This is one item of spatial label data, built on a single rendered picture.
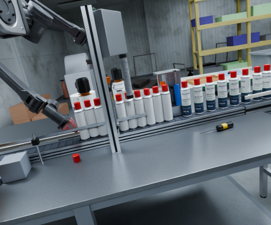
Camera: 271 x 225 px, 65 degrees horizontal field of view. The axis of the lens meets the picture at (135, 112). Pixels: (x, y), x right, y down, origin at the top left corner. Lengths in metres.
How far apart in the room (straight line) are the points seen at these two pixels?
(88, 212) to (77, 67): 4.64
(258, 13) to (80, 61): 4.52
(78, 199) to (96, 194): 0.06
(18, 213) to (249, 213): 1.28
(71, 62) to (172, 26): 5.50
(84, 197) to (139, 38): 9.01
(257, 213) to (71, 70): 4.64
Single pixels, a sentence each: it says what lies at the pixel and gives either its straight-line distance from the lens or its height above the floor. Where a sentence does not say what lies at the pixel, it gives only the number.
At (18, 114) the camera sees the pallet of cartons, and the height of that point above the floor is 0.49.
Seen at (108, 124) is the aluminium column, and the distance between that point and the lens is 1.01.
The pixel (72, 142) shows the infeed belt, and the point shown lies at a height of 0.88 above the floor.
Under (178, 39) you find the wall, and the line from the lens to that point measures 9.77.
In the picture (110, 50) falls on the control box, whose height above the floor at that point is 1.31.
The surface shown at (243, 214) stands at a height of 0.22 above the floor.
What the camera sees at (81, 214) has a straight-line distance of 0.90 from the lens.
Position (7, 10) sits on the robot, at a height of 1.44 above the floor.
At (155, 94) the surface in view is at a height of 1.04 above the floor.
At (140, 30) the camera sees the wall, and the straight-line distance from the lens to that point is 9.63.
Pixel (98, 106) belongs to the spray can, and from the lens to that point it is 1.13.
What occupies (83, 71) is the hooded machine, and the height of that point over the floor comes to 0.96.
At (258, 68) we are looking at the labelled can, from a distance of 1.45.
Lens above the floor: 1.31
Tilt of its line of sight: 17 degrees down
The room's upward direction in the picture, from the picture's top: 10 degrees counter-clockwise
